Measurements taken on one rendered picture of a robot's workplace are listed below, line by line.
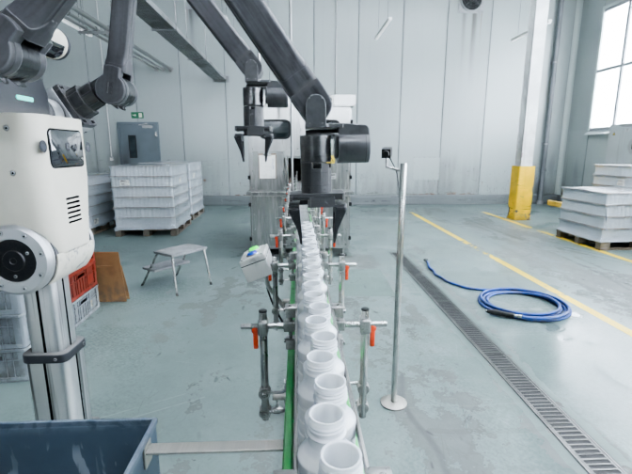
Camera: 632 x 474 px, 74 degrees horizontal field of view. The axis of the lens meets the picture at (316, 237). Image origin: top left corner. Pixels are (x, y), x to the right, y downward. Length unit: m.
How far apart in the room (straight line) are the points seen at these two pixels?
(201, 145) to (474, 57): 7.21
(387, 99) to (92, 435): 10.80
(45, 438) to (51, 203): 0.47
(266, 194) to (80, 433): 4.77
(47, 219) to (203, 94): 10.33
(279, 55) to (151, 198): 6.75
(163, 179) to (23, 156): 6.35
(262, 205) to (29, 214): 4.61
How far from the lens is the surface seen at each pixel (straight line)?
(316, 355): 0.57
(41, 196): 1.07
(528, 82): 9.84
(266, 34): 0.79
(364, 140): 0.77
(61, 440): 0.95
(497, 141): 12.17
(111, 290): 4.43
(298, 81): 0.76
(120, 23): 1.33
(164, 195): 7.40
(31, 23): 0.89
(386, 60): 11.42
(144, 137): 11.60
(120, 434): 0.90
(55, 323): 1.21
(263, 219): 5.57
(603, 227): 7.26
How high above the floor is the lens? 1.42
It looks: 12 degrees down
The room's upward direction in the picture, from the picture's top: straight up
